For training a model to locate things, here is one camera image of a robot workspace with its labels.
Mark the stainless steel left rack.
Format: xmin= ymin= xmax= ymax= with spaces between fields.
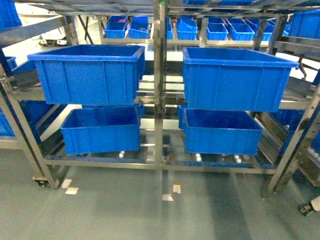
xmin=0 ymin=0 xmax=320 ymax=196

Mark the upper right blue rack bin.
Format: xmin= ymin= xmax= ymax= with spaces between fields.
xmin=182 ymin=47 xmax=299 ymax=112

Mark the blue rack bin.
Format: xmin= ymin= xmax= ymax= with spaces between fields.
xmin=182 ymin=47 xmax=299 ymax=112
xmin=27 ymin=44 xmax=146 ymax=106
xmin=183 ymin=108 xmax=263 ymax=155
xmin=60 ymin=106 xmax=141 ymax=155

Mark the lower left blue rack bin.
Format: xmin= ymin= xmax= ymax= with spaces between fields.
xmin=60 ymin=106 xmax=141 ymax=155

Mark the lower right blue rack bin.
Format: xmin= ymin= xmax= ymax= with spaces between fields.
xmin=183 ymin=108 xmax=263 ymax=155

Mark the upper left blue rack bin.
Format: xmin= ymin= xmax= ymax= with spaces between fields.
xmin=27 ymin=44 xmax=146 ymax=106

